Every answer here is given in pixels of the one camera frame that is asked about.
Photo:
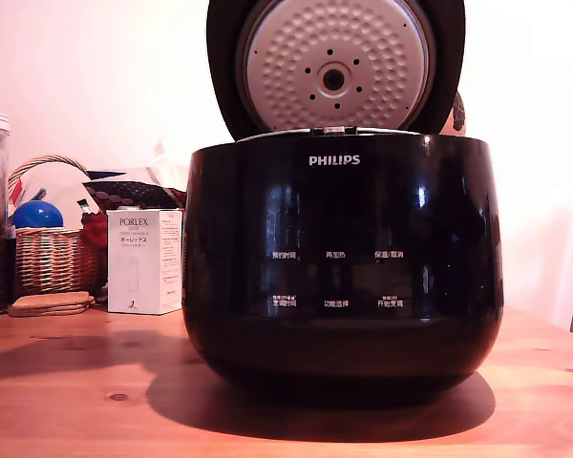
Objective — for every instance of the dark dotted patterned cloth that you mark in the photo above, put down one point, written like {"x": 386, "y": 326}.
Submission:
{"x": 133, "y": 193}

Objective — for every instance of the dark red cloth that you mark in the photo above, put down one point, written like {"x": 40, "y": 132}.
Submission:
{"x": 94, "y": 234}

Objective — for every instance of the cork coaster stack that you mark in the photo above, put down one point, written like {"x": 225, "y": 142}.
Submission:
{"x": 52, "y": 304}

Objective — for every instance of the blue ball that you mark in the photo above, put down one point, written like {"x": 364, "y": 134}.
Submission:
{"x": 37, "y": 214}

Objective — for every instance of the black Philips rice cooker body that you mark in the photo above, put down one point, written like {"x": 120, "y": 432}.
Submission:
{"x": 339, "y": 267}

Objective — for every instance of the black rice cooker lid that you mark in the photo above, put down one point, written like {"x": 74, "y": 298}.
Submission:
{"x": 334, "y": 71}

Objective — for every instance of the wicker basket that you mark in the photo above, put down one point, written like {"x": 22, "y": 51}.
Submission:
{"x": 48, "y": 257}

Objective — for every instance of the white Porlex box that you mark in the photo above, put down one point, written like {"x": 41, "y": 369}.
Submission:
{"x": 138, "y": 262}

